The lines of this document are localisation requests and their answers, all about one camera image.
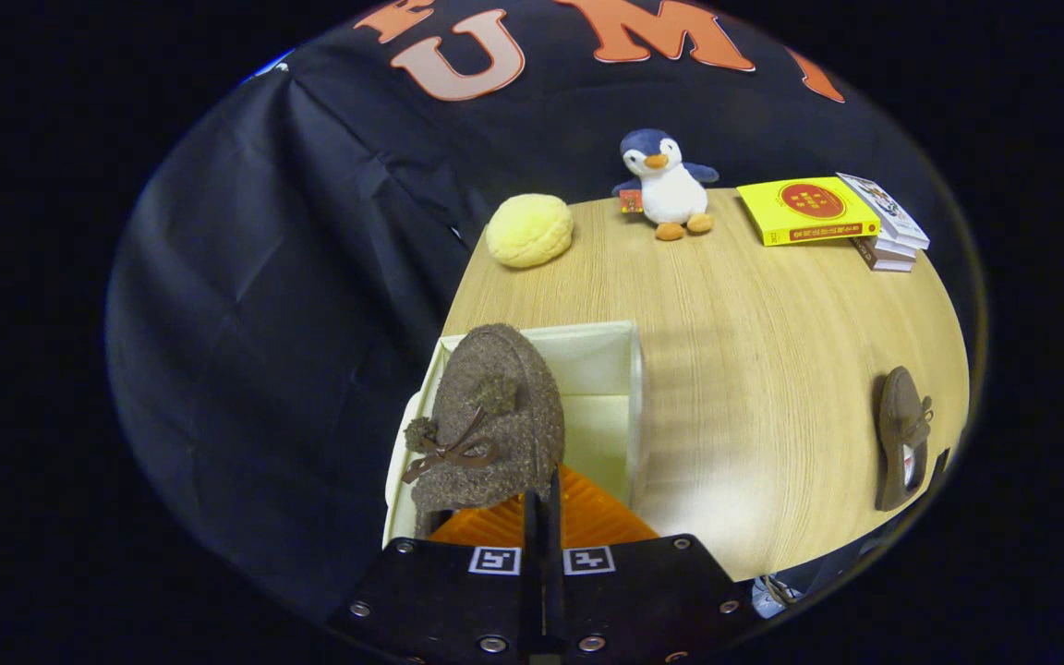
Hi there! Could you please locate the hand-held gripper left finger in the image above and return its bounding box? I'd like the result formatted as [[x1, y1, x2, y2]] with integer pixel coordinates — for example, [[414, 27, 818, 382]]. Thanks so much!
[[329, 494, 544, 665]]

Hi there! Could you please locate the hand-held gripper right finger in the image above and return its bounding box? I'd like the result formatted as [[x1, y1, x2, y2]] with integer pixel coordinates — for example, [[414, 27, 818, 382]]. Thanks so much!
[[546, 465, 756, 665]]

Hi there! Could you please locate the beige storage box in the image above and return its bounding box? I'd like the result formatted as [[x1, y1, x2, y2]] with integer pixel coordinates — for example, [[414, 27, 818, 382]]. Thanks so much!
[[382, 320, 646, 546]]

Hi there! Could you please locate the brown fuzzy shoe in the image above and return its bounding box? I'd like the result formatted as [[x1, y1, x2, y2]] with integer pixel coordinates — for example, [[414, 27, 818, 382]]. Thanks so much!
[[401, 322, 567, 539], [874, 366, 936, 513]]

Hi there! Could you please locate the person's grey sneaker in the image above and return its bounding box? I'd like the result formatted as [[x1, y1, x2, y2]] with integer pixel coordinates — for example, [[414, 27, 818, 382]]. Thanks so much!
[[752, 573, 806, 619]]

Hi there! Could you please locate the yellow plush bun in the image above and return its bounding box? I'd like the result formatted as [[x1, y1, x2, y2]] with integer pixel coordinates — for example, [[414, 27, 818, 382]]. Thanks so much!
[[485, 193, 575, 270]]

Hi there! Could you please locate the penguin plush toy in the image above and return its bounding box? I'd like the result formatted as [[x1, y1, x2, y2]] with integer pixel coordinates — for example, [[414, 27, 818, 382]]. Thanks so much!
[[612, 127, 720, 242]]

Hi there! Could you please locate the yellow book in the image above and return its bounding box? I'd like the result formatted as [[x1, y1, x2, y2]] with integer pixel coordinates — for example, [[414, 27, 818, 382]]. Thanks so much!
[[736, 175, 881, 247]]

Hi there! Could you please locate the illustrated white book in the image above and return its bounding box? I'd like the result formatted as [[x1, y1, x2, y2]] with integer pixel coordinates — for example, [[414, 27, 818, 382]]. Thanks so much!
[[837, 173, 930, 250]]

